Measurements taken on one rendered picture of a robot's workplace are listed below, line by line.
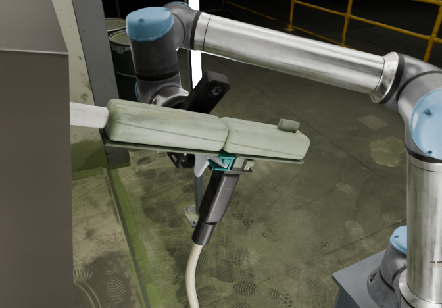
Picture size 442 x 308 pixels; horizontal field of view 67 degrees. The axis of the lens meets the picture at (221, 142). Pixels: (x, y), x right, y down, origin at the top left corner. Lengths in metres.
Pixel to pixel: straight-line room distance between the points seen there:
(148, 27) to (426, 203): 0.65
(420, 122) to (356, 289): 0.81
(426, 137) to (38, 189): 0.61
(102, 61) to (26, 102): 2.31
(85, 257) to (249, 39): 1.81
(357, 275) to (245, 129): 1.03
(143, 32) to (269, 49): 0.27
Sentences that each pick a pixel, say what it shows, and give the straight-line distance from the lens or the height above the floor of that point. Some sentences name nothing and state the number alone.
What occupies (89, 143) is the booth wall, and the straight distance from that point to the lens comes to 2.81.
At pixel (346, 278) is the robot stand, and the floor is 0.64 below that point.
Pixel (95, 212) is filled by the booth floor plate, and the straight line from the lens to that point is 2.55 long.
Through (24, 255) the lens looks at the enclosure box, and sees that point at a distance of 0.34.
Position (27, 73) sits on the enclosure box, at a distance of 0.26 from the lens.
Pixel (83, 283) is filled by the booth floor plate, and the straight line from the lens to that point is 2.17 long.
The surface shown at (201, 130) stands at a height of 1.50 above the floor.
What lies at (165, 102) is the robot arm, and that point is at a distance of 0.63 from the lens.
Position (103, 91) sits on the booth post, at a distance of 2.64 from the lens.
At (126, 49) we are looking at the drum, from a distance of 3.13.
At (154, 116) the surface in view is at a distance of 0.39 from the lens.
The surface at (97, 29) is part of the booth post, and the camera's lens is 2.51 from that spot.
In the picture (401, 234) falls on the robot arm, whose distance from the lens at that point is 1.22.
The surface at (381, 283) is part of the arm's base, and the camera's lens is 1.32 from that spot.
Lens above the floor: 1.71
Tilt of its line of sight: 32 degrees down
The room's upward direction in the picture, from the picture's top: straight up
